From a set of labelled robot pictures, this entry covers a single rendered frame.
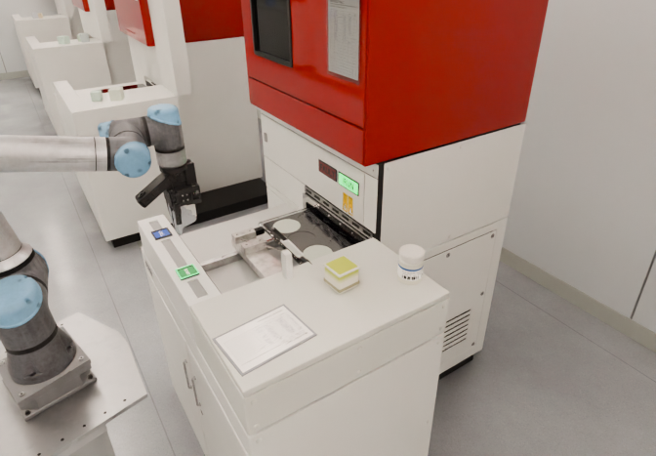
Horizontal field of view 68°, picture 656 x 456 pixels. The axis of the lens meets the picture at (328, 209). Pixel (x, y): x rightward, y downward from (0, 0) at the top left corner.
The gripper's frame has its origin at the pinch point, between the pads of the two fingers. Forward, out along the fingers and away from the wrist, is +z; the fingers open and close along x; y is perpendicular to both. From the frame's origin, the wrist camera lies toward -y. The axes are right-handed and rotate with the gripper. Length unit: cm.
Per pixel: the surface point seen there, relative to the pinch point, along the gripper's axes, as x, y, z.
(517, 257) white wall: 25, 206, 101
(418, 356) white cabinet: -50, 48, 33
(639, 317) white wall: -48, 207, 98
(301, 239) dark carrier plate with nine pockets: 5.7, 42.6, 20.8
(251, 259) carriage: 7.0, 23.9, 22.7
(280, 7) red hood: 34, 54, -52
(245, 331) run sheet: -33.1, 4.4, 13.8
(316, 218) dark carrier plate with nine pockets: 16, 55, 21
